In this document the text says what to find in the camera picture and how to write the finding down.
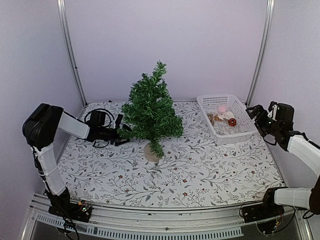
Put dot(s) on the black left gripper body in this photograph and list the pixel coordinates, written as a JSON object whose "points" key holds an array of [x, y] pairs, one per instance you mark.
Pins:
{"points": [[107, 135]]}

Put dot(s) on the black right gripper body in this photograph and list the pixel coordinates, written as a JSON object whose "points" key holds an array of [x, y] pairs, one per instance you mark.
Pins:
{"points": [[269, 127]]}

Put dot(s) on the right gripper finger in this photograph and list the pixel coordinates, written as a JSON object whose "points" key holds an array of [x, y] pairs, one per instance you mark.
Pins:
{"points": [[267, 135], [256, 112]]}

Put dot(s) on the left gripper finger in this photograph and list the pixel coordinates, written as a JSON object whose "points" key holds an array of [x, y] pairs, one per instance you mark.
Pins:
{"points": [[118, 123], [118, 142]]}

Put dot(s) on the white plastic basket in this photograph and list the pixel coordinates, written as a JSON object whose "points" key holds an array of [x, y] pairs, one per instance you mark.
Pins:
{"points": [[222, 132]]}

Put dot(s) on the small green christmas tree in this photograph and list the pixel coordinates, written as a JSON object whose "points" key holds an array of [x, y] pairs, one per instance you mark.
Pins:
{"points": [[149, 111]]}

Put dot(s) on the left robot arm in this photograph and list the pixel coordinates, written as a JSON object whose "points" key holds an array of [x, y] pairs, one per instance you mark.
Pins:
{"points": [[40, 130]]}

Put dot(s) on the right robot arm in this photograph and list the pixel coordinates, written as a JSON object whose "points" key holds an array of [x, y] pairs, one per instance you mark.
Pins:
{"points": [[299, 163]]}

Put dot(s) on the red ball ornament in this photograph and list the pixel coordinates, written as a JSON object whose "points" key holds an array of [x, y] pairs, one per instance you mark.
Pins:
{"points": [[232, 122]]}

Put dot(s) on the pink pompom ornament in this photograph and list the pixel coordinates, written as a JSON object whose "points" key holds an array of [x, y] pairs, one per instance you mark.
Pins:
{"points": [[222, 109]]}

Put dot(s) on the orange brown ornament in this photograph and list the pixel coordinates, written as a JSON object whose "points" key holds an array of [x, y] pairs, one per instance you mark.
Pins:
{"points": [[212, 118]]}

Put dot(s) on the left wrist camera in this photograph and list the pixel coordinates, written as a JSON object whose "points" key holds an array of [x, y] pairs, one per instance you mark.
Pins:
{"points": [[97, 118]]}

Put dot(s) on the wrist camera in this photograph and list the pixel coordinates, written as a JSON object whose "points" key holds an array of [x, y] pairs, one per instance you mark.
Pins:
{"points": [[272, 109], [97, 118]]}

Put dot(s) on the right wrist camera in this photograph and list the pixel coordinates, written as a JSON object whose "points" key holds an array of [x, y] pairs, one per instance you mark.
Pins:
{"points": [[272, 109]]}

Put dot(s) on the right aluminium frame post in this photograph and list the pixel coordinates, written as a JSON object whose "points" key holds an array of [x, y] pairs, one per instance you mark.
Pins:
{"points": [[270, 5]]}

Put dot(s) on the aluminium frame post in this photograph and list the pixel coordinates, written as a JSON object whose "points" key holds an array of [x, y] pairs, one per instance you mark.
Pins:
{"points": [[61, 5], [270, 5]]}

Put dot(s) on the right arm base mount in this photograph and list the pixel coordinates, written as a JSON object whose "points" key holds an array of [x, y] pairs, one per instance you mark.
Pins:
{"points": [[265, 215]]}

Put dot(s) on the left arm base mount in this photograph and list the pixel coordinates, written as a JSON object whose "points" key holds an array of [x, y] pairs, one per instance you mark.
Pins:
{"points": [[80, 211]]}

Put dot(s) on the front aluminium rail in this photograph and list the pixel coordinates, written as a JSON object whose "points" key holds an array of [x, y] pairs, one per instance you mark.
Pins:
{"points": [[115, 222]]}

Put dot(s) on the left aluminium frame post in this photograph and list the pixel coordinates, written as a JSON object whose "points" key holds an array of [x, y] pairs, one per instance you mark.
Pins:
{"points": [[61, 5]]}

